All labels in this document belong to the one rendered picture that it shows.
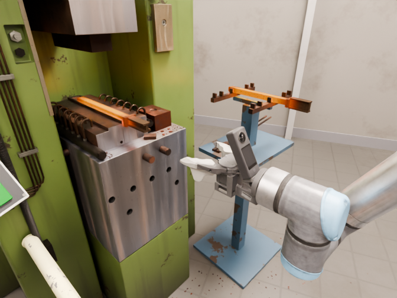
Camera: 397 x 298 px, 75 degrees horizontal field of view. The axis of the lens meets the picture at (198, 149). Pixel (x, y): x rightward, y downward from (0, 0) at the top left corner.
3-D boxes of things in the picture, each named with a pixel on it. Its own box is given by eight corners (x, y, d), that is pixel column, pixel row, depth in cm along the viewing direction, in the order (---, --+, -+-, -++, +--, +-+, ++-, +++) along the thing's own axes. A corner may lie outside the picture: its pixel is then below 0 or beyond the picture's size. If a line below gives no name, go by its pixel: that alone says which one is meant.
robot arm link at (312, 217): (331, 255, 47) (345, 213, 43) (269, 223, 55) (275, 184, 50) (345, 227, 53) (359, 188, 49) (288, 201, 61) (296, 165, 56)
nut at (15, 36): (29, 57, 73) (21, 30, 70) (19, 58, 72) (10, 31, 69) (25, 56, 75) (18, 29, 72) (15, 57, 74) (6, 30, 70)
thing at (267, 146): (293, 145, 134) (294, 142, 133) (247, 174, 109) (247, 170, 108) (247, 129, 153) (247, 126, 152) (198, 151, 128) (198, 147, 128)
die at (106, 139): (147, 134, 97) (146, 113, 94) (99, 153, 84) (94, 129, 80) (93, 110, 123) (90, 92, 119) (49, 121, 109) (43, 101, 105)
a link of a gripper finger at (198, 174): (178, 182, 65) (214, 186, 63) (176, 162, 62) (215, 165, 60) (181, 175, 67) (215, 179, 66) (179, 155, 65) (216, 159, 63)
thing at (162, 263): (189, 277, 146) (188, 213, 124) (133, 331, 121) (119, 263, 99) (132, 228, 179) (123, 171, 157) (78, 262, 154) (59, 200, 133)
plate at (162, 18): (173, 49, 109) (172, 4, 101) (157, 52, 103) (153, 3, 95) (170, 49, 110) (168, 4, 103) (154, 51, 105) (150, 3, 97)
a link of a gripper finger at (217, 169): (195, 172, 61) (233, 175, 59) (195, 167, 60) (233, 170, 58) (199, 162, 65) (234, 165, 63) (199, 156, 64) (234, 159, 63)
